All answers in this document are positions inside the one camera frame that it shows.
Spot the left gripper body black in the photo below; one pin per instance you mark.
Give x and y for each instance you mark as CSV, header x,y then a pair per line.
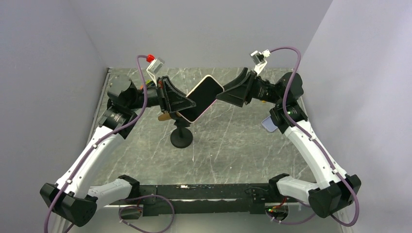
x,y
162,96

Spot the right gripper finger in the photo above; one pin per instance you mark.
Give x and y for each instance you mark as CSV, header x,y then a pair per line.
x,y
237,94
239,82

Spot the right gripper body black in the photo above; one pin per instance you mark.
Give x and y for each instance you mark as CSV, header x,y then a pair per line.
x,y
262,90

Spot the phone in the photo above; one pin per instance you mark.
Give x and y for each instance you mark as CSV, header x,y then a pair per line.
x,y
204,95

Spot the lilac phone case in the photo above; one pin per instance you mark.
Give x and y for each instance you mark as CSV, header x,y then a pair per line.
x,y
268,125

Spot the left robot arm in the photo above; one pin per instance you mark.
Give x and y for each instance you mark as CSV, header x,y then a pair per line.
x,y
73,197

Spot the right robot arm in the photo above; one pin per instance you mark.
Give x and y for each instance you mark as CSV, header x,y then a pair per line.
x,y
333,188

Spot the gold microphone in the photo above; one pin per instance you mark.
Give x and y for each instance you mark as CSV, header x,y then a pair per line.
x,y
168,116

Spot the orange blue toy car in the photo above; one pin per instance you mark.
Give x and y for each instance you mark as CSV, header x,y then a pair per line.
x,y
149,83

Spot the black microphone stand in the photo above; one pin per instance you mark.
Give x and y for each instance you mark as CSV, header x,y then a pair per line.
x,y
181,137

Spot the black base beam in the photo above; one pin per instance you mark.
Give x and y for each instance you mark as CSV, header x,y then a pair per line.
x,y
253,198

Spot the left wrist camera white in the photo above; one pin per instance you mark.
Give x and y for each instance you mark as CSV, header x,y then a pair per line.
x,y
155,64

